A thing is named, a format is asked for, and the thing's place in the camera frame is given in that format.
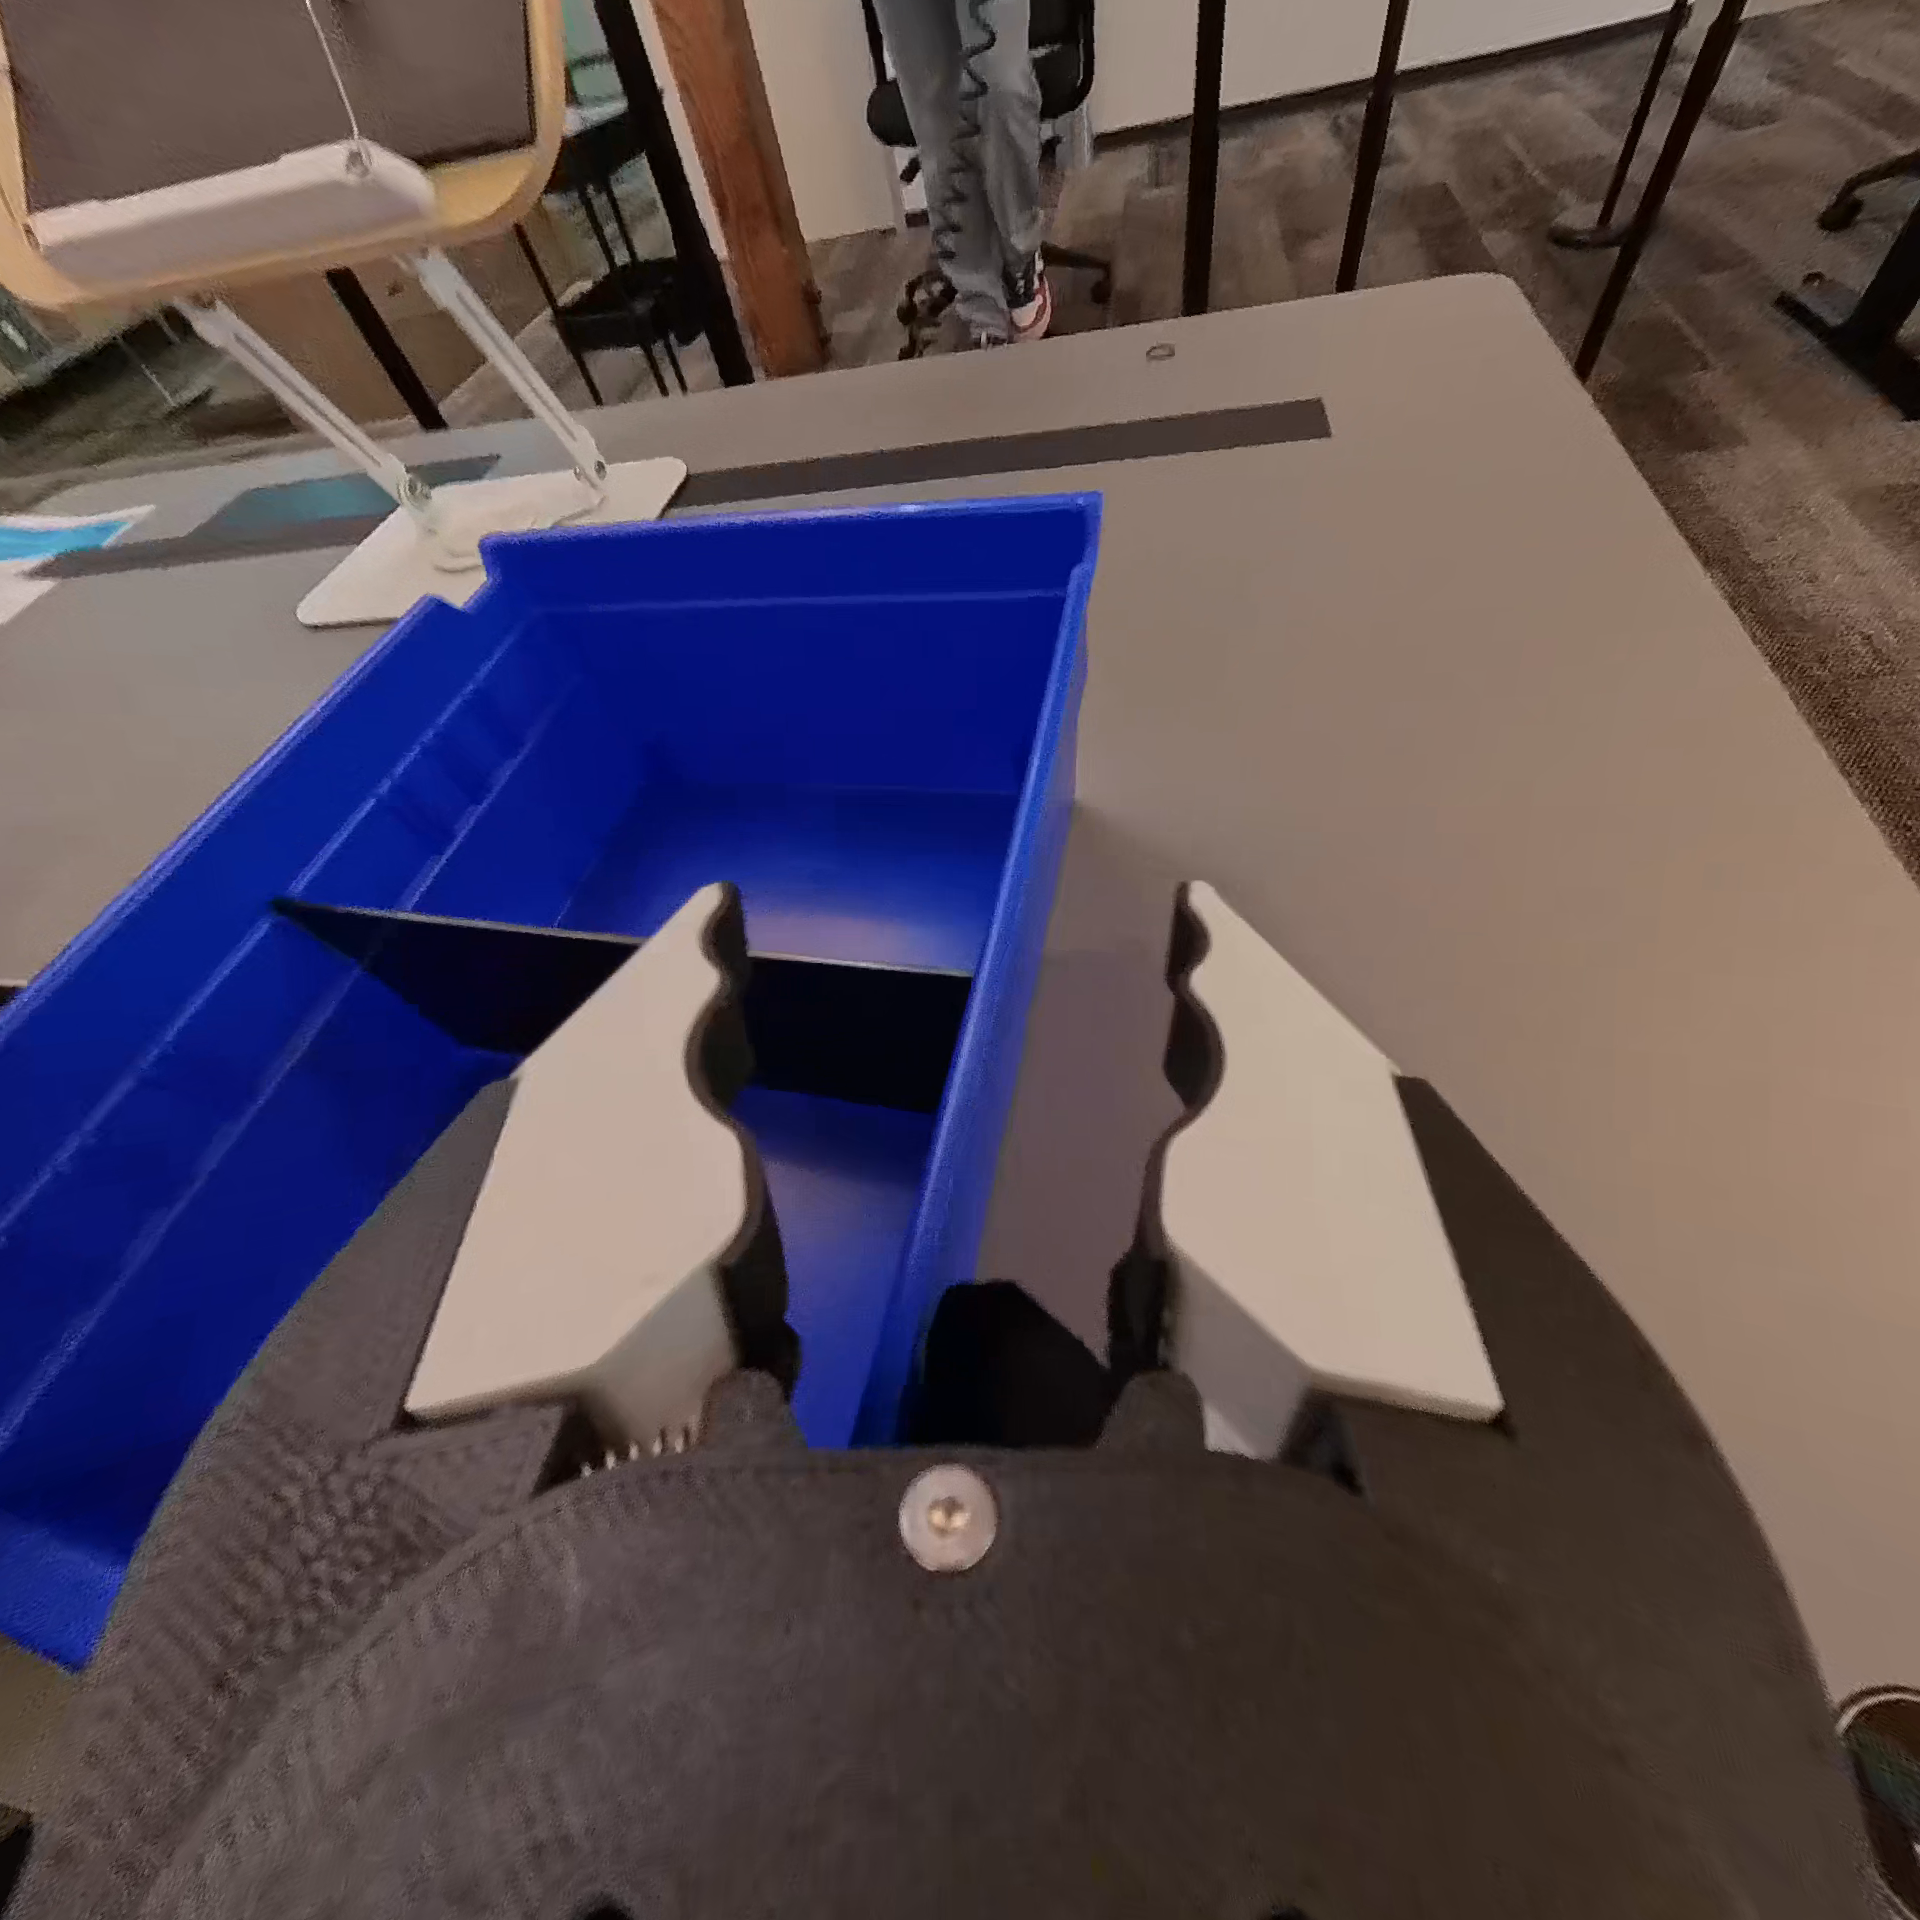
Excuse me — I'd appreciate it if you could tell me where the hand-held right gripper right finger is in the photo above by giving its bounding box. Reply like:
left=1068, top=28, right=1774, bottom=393
left=1106, top=880, right=1507, bottom=1460

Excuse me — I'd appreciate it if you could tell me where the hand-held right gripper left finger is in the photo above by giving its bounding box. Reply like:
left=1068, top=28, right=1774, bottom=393
left=404, top=883, right=797, bottom=1456

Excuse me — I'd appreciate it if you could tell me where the tagged blue plastic bin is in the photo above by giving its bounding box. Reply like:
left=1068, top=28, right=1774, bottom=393
left=0, top=492, right=1103, bottom=1672

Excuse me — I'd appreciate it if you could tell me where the black tape strip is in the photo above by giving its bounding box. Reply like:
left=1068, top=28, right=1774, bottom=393
left=29, top=399, right=1332, bottom=583

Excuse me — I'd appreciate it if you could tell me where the printed paper leaflet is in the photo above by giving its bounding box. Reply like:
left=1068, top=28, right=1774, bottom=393
left=0, top=507, right=156, bottom=625

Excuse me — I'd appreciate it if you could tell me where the black rolling cart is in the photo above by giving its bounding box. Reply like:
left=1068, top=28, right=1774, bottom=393
left=510, top=89, right=723, bottom=408

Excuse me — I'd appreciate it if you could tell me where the black stanchion pole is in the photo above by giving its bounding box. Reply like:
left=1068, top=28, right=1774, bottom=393
left=1547, top=0, right=1711, bottom=251

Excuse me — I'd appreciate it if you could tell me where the wooden post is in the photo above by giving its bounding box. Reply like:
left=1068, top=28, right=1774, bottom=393
left=646, top=0, right=830, bottom=380

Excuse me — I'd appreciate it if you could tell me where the black coiled cord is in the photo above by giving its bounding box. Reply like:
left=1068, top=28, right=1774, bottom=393
left=897, top=0, right=1011, bottom=355

